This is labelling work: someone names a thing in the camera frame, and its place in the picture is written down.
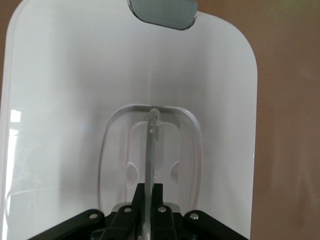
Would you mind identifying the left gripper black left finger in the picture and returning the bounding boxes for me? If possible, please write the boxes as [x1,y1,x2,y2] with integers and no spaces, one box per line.
[99,183,147,240]

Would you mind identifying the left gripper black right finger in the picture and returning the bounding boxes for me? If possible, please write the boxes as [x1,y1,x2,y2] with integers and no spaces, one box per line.
[149,183,180,240]

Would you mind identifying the white box lid grey latches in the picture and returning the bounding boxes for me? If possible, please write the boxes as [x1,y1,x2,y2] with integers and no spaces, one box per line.
[0,0,260,240]

